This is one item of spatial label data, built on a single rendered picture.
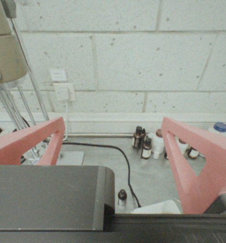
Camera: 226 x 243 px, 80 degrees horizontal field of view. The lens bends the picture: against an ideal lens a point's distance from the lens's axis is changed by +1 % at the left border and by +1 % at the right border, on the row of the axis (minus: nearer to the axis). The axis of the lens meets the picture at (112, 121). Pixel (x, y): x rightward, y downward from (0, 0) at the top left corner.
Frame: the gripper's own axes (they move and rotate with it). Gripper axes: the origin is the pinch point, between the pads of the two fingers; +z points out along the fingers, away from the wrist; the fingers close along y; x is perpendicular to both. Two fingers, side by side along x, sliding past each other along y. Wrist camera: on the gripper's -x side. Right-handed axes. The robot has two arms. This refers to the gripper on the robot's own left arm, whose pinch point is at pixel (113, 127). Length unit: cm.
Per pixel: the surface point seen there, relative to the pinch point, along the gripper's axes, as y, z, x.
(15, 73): 18.1, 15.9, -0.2
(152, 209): -10.3, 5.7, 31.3
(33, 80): 22.5, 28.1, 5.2
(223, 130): -45, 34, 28
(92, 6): 6.7, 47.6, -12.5
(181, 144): -28, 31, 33
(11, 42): 17.8, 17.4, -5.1
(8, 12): 22.2, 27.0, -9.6
